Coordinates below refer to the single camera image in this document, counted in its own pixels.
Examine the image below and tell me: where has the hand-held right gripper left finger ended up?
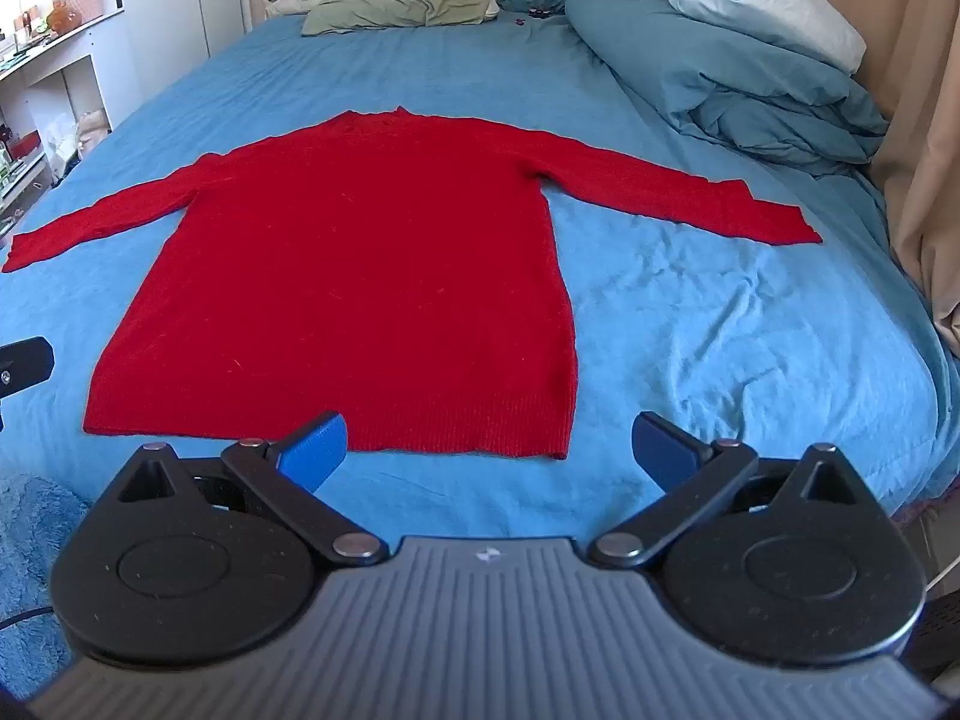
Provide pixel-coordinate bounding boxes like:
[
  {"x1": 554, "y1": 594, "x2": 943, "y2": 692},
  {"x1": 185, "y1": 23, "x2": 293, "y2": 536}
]
[{"x1": 112, "y1": 411, "x2": 391, "y2": 568}]

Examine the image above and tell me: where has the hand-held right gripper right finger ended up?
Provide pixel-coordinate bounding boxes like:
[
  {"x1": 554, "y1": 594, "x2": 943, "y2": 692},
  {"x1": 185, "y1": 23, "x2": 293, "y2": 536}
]
[{"x1": 585, "y1": 411, "x2": 875, "y2": 569}]

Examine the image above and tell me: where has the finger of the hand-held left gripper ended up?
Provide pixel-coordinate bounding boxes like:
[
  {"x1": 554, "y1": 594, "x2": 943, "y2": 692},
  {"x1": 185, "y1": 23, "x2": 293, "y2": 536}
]
[{"x1": 0, "y1": 337, "x2": 56, "y2": 432}]

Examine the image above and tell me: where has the red knit sweater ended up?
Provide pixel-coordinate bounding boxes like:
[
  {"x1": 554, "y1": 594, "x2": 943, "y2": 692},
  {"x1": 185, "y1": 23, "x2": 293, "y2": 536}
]
[{"x1": 1, "y1": 106, "x2": 824, "y2": 461}]

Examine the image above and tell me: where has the blue bed sheet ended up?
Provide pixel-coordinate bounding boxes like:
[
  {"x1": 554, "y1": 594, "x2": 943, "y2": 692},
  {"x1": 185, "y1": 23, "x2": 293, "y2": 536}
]
[{"x1": 0, "y1": 9, "x2": 960, "y2": 698}]

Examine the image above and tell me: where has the blue fluffy rug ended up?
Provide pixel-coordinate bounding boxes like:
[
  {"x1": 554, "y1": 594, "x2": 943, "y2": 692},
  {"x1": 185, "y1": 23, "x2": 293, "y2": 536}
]
[{"x1": 0, "y1": 465, "x2": 98, "y2": 700}]

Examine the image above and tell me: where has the white shelf unit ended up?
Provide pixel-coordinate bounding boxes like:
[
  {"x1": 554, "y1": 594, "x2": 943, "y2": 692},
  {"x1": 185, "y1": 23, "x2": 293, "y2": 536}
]
[{"x1": 0, "y1": 0, "x2": 121, "y2": 241}]

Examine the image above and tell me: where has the teal duvet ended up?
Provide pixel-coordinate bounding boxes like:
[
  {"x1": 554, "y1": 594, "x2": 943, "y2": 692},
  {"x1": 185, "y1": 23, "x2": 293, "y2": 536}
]
[{"x1": 564, "y1": 0, "x2": 892, "y2": 179}]

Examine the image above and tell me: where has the beige curtain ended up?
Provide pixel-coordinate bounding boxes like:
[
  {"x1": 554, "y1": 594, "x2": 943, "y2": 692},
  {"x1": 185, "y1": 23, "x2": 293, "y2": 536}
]
[{"x1": 731, "y1": 0, "x2": 960, "y2": 361}]

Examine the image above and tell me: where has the green pillow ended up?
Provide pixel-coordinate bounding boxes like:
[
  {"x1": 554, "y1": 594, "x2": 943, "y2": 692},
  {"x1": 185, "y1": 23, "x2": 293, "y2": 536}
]
[{"x1": 301, "y1": 0, "x2": 505, "y2": 37}]

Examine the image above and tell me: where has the pale blue blanket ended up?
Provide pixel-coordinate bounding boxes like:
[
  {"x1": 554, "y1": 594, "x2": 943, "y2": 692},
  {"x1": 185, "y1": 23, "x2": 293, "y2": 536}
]
[{"x1": 666, "y1": 0, "x2": 868, "y2": 76}]

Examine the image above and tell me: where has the black cable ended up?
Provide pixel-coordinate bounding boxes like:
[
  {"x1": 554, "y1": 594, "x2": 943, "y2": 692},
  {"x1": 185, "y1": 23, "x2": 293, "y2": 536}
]
[{"x1": 0, "y1": 604, "x2": 58, "y2": 632}]

